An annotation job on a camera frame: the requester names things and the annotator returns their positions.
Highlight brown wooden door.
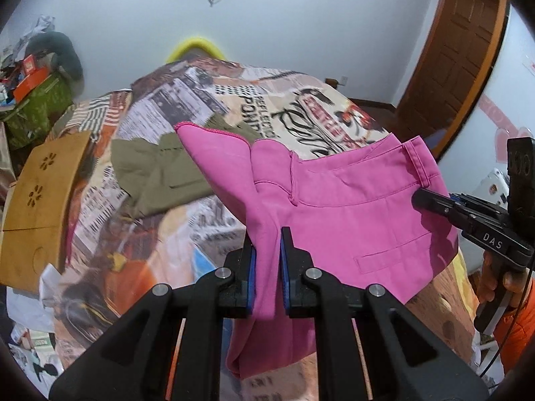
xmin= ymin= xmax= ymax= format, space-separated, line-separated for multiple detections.
xmin=396 ymin=0 xmax=509 ymax=158

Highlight green patterned box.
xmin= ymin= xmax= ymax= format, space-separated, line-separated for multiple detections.
xmin=1 ymin=74 xmax=73 ymax=150

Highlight white appliance with handle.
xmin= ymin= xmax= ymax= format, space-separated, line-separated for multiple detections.
xmin=472 ymin=168 xmax=510 ymax=209

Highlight newspaper print bed cover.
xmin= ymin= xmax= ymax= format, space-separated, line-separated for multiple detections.
xmin=39 ymin=55 xmax=482 ymax=401

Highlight orange red box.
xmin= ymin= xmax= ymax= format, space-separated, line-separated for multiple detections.
xmin=14 ymin=54 xmax=50 ymax=103

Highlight pink pants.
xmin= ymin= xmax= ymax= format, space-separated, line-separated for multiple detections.
xmin=176 ymin=123 xmax=458 ymax=379

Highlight person's right hand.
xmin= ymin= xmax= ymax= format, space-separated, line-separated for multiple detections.
xmin=477 ymin=251 xmax=532 ymax=309

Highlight pink heart wall decoration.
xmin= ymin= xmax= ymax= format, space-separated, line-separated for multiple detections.
xmin=478 ymin=94 xmax=533 ymax=164

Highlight yellow pillow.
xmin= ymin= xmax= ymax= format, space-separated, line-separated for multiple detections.
xmin=165 ymin=36 xmax=226 ymax=63

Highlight olive green pants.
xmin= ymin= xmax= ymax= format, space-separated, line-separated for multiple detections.
xmin=110 ymin=113 xmax=265 ymax=220

